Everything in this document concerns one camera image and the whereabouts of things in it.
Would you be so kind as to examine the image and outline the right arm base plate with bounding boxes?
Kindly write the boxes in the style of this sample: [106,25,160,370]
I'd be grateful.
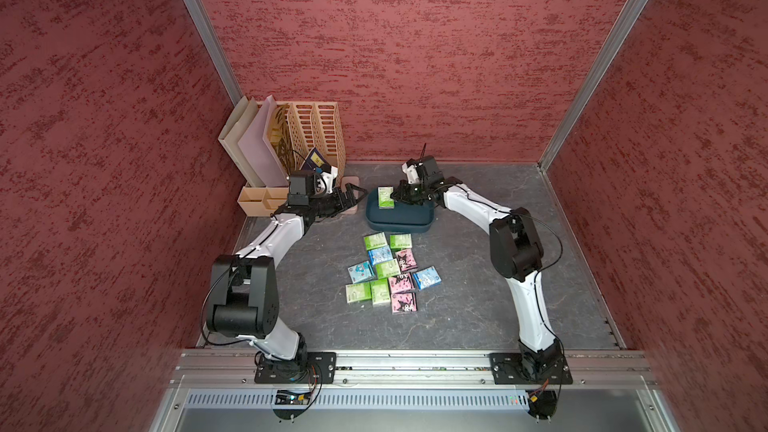
[488,352,573,386]

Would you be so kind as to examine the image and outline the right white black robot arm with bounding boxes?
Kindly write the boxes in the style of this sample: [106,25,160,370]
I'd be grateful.
[391,180,564,381]

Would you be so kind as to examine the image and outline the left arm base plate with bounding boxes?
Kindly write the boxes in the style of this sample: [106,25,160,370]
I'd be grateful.
[254,351,337,386]

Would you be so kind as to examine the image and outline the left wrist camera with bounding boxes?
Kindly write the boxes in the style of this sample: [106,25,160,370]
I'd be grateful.
[287,166,338,206]

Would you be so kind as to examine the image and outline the green tissue pack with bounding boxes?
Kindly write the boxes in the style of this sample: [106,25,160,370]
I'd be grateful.
[389,234,413,251]
[363,232,388,251]
[370,278,391,307]
[377,186,395,210]
[374,259,401,279]
[345,282,372,304]

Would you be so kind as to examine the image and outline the blue tissue pack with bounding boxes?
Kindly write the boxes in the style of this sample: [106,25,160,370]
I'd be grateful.
[347,261,377,284]
[412,266,442,291]
[368,246,394,267]

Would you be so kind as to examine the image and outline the pink tissue pack middle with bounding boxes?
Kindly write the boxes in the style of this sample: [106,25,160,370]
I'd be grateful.
[388,273,416,294]

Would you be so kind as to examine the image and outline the beige folder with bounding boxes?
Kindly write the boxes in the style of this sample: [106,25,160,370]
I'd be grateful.
[218,96,263,187]

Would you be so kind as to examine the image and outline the aluminium front rail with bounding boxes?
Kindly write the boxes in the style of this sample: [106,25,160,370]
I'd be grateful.
[170,349,659,390]

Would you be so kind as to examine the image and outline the dark blue booklet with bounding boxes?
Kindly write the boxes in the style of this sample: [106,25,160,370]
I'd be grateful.
[301,148,332,172]

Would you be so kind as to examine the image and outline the pink tissue pack upper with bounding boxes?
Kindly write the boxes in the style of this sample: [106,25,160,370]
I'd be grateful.
[394,248,418,272]

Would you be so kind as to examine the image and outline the pink tissue pack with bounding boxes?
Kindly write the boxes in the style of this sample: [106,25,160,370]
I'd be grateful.
[391,292,418,314]
[388,273,416,294]
[394,248,418,272]

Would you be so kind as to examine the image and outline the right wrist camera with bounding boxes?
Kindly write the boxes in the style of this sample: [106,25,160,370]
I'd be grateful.
[402,155,444,189]

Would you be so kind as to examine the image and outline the pink pencil case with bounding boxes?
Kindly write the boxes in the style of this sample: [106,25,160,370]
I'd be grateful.
[341,176,360,215]

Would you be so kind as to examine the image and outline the teal plastic storage box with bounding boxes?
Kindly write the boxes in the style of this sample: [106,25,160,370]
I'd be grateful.
[365,189,435,234]

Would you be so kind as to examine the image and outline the lilac folder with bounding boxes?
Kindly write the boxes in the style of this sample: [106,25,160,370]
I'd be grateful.
[239,96,288,187]

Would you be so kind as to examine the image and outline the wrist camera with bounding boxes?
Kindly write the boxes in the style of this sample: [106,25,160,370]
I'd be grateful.
[287,166,338,206]
[402,155,444,189]

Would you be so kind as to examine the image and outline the gold patterned book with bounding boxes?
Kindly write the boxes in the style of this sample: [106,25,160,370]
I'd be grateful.
[267,104,296,176]

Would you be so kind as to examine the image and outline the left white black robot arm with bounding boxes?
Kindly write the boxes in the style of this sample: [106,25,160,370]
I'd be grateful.
[201,184,368,382]

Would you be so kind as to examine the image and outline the pink tissue pack bottom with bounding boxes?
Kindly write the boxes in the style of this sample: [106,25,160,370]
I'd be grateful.
[391,292,418,314]

